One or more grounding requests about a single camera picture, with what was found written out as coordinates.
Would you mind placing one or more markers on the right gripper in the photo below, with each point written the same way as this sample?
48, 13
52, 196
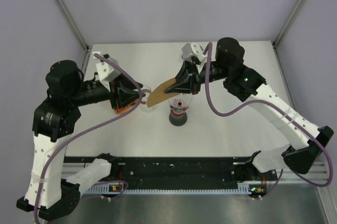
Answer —
188, 79

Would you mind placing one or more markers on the grey slotted cable duct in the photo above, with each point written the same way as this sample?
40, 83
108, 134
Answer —
102, 189

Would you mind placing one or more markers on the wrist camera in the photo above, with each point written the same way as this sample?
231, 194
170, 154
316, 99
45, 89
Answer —
106, 74
193, 53

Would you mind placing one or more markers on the orange coffee filter box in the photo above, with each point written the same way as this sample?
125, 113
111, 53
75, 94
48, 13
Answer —
123, 110

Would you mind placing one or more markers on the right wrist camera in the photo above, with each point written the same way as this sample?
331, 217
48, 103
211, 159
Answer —
193, 53

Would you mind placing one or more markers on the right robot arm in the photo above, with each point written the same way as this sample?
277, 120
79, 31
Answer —
305, 139

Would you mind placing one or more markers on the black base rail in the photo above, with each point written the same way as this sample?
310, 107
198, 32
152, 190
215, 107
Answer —
184, 173

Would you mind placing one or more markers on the brown paper coffee filter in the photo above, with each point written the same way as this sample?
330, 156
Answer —
158, 95

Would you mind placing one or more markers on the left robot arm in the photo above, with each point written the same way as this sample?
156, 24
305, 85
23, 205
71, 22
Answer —
49, 196

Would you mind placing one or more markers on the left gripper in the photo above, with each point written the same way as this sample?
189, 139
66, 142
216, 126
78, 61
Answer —
124, 97

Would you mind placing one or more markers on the clear glass dripper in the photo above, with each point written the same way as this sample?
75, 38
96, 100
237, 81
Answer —
180, 103

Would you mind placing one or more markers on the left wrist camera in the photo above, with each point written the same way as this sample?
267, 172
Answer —
106, 74

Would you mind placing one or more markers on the clear glass beaker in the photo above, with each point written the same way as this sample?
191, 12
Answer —
146, 90

